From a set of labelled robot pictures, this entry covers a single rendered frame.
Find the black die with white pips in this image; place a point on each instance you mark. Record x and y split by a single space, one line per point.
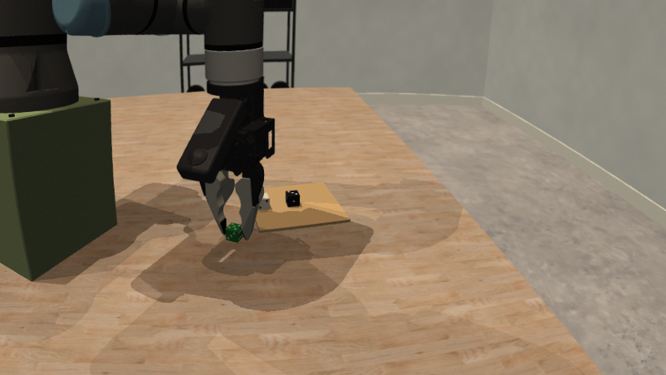
292 198

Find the green die with white pips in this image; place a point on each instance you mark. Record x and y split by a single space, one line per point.
233 232

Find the beige and black die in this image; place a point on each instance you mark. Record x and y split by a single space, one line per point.
265 202

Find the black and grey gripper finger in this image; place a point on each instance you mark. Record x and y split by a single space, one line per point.
250 190
217 194

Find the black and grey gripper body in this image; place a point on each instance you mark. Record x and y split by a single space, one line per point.
253 127

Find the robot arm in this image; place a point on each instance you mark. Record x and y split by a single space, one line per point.
36 72

